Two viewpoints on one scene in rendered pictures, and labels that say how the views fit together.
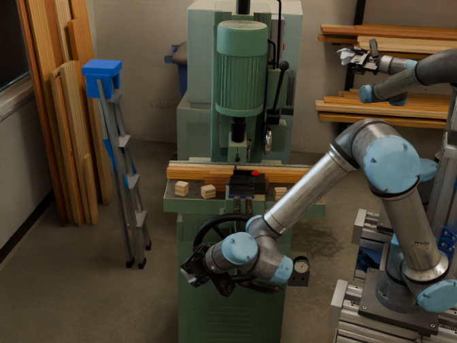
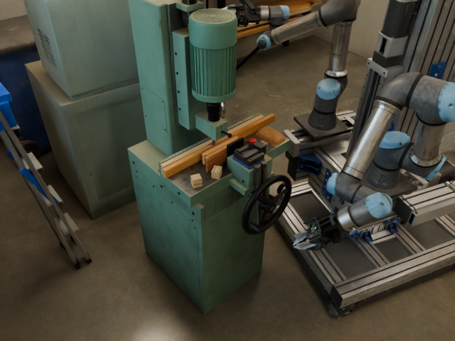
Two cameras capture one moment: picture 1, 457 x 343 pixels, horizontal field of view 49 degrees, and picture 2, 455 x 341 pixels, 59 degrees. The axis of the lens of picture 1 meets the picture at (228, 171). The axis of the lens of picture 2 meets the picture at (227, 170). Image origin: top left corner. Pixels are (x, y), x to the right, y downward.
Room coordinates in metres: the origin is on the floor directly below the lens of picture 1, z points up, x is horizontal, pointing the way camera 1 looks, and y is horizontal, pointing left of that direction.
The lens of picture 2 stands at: (0.66, 0.92, 1.99)
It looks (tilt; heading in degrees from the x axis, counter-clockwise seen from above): 39 degrees down; 317
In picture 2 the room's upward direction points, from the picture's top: 1 degrees clockwise
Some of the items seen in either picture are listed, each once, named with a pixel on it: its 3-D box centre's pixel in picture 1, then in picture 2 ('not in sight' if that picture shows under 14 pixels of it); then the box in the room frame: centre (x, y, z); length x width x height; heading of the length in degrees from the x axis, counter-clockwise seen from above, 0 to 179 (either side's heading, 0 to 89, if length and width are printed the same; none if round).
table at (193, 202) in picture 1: (243, 200); (235, 164); (1.67, -0.06, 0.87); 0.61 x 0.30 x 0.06; 90
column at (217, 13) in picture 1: (237, 94); (170, 76); (2.07, -0.03, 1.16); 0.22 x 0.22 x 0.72; 0
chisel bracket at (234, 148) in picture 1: (237, 148); (211, 126); (1.80, -0.03, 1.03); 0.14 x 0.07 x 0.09; 0
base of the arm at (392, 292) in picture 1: (403, 283); (384, 169); (1.22, -0.54, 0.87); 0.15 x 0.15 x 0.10
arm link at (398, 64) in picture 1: (404, 69); (277, 13); (2.06, -0.71, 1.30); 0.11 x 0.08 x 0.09; 54
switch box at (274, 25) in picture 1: (275, 37); not in sight; (2.10, -0.17, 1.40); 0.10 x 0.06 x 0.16; 0
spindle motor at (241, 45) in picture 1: (241, 69); (213, 57); (1.78, -0.03, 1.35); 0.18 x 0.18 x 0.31
